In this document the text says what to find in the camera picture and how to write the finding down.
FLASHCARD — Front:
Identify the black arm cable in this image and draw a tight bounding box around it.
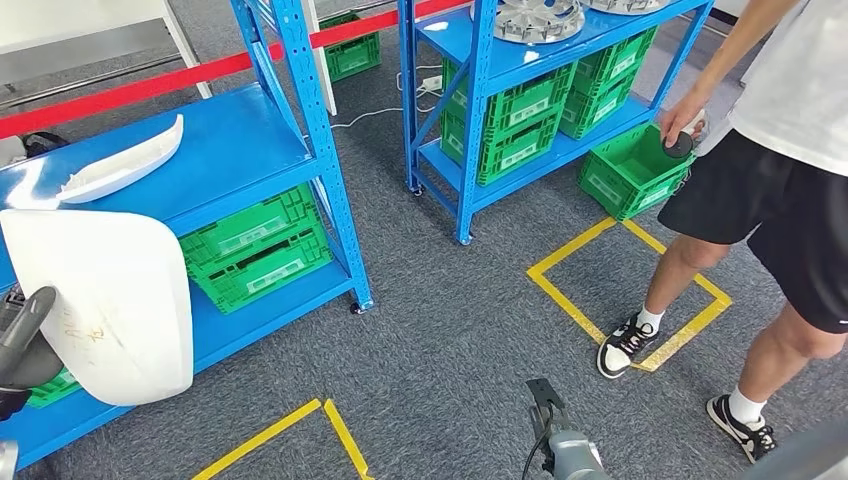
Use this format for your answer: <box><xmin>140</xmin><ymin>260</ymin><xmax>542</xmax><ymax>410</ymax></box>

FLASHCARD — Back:
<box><xmin>521</xmin><ymin>423</ymin><xmax>554</xmax><ymax>480</ymax></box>

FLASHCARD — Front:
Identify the blue steel shelf rack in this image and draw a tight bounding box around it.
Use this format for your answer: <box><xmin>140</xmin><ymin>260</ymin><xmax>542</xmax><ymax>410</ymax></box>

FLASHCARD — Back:
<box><xmin>0</xmin><ymin>0</ymin><xmax>376</xmax><ymax>472</ymax></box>
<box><xmin>397</xmin><ymin>0</ymin><xmax>717</xmax><ymax>247</ymax></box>

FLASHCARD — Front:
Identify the person's right hand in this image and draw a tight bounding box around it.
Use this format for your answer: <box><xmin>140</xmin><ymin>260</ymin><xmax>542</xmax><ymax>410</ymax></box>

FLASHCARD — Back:
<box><xmin>659</xmin><ymin>91</ymin><xmax>711</xmax><ymax>150</ymax></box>

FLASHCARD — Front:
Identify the black and white handheld remote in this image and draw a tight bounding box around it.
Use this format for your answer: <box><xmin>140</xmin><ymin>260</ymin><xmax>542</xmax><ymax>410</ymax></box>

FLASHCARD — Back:
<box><xmin>662</xmin><ymin>112</ymin><xmax>709</xmax><ymax>160</ymax></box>

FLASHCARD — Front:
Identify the person's right foot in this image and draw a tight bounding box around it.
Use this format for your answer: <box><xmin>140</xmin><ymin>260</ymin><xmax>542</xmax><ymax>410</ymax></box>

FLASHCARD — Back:
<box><xmin>596</xmin><ymin>312</ymin><xmax>662</xmax><ymax>381</ymax></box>

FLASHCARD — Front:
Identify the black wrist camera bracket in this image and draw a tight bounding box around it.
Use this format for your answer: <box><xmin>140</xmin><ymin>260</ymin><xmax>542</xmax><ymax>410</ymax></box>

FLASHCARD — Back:
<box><xmin>524</xmin><ymin>378</ymin><xmax>572</xmax><ymax>476</ymax></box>

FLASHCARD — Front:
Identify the white moulded plastic part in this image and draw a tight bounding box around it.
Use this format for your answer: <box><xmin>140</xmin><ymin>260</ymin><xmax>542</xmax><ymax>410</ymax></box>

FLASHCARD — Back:
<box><xmin>0</xmin><ymin>208</ymin><xmax>196</xmax><ymax>407</ymax></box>
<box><xmin>55</xmin><ymin>113</ymin><xmax>186</xmax><ymax>206</ymax></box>

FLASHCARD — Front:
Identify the black bag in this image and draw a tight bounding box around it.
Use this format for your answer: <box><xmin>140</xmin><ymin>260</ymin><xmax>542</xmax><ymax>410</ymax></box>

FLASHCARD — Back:
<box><xmin>21</xmin><ymin>131</ymin><xmax>72</xmax><ymax>160</ymax></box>

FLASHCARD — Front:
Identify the person's foot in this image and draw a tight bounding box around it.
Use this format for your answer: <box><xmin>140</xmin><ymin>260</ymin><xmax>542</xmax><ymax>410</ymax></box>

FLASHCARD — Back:
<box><xmin>596</xmin><ymin>312</ymin><xmax>662</xmax><ymax>381</ymax></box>
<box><xmin>705</xmin><ymin>394</ymin><xmax>780</xmax><ymax>465</ymax></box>

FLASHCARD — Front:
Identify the person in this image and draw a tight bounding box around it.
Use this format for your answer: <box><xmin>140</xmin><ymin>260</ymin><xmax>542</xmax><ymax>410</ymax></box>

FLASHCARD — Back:
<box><xmin>596</xmin><ymin>0</ymin><xmax>848</xmax><ymax>465</ymax></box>

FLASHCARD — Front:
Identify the silver wheel hubcap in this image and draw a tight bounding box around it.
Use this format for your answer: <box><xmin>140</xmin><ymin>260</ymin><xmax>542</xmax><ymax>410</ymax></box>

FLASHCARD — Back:
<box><xmin>468</xmin><ymin>0</ymin><xmax>588</xmax><ymax>46</ymax></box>
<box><xmin>579</xmin><ymin>0</ymin><xmax>674</xmax><ymax>17</ymax></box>

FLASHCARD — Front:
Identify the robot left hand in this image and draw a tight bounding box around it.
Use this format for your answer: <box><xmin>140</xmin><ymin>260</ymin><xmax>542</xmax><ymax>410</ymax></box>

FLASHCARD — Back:
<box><xmin>0</xmin><ymin>284</ymin><xmax>66</xmax><ymax>423</ymax></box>

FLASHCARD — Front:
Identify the person's left foot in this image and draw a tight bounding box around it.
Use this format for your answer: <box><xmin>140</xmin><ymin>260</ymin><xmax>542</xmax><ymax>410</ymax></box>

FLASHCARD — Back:
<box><xmin>705</xmin><ymin>394</ymin><xmax>780</xmax><ymax>465</ymax></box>

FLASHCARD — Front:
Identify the yellow floor tape square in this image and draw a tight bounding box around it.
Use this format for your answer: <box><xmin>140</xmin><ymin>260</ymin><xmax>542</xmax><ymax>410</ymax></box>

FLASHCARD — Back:
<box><xmin>191</xmin><ymin>397</ymin><xmax>376</xmax><ymax>480</ymax></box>
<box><xmin>526</xmin><ymin>216</ymin><xmax>734</xmax><ymax>374</ymax></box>

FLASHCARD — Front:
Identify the red barrier belt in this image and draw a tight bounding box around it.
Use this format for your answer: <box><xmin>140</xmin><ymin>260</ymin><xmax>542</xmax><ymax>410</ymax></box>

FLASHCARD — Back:
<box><xmin>0</xmin><ymin>0</ymin><xmax>473</xmax><ymax>142</ymax></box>

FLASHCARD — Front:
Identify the white top table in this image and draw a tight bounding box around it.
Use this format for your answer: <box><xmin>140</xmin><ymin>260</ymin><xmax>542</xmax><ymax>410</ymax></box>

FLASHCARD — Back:
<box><xmin>0</xmin><ymin>0</ymin><xmax>214</xmax><ymax>111</ymax></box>

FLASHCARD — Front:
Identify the white power strip cable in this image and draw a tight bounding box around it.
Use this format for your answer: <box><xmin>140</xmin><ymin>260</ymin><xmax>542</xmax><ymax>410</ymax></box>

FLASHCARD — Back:
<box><xmin>329</xmin><ymin>63</ymin><xmax>444</xmax><ymax>132</ymax></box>

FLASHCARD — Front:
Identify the green plastic crate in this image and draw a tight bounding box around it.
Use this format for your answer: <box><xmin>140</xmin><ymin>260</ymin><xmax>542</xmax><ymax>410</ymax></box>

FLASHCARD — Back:
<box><xmin>438</xmin><ymin>109</ymin><xmax>564</xmax><ymax>187</ymax></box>
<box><xmin>570</xmin><ymin>26</ymin><xmax>658</xmax><ymax>97</ymax></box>
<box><xmin>577</xmin><ymin>122</ymin><xmax>697</xmax><ymax>222</ymax></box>
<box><xmin>319</xmin><ymin>11</ymin><xmax>383</xmax><ymax>83</ymax></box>
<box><xmin>188</xmin><ymin>221</ymin><xmax>334</xmax><ymax>316</ymax></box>
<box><xmin>440</xmin><ymin>58</ymin><xmax>579</xmax><ymax>140</ymax></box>
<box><xmin>559</xmin><ymin>69</ymin><xmax>641</xmax><ymax>141</ymax></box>
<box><xmin>25</xmin><ymin>367</ymin><xmax>84</xmax><ymax>410</ymax></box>
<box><xmin>178</xmin><ymin>183</ymin><xmax>326</xmax><ymax>270</ymax></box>

